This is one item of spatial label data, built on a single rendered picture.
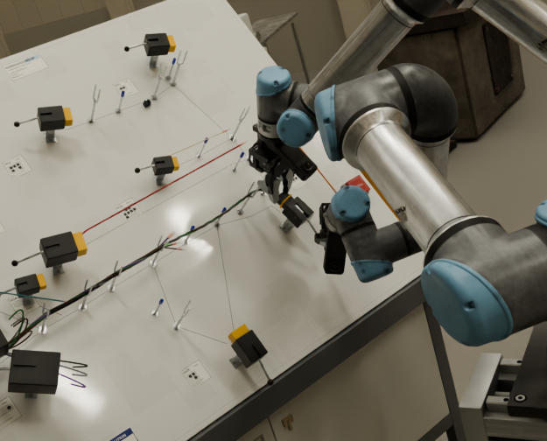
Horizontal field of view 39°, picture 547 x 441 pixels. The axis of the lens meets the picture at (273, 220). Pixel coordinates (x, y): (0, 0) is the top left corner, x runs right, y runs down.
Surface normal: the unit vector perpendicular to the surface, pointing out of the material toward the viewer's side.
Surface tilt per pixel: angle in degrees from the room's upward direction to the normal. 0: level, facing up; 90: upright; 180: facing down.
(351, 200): 58
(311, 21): 90
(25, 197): 52
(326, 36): 90
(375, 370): 90
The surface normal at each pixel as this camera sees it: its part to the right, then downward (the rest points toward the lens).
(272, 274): 0.30, -0.44
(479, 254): -0.24, -0.72
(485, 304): 0.07, -0.01
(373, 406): 0.60, 0.13
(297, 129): -0.32, 0.44
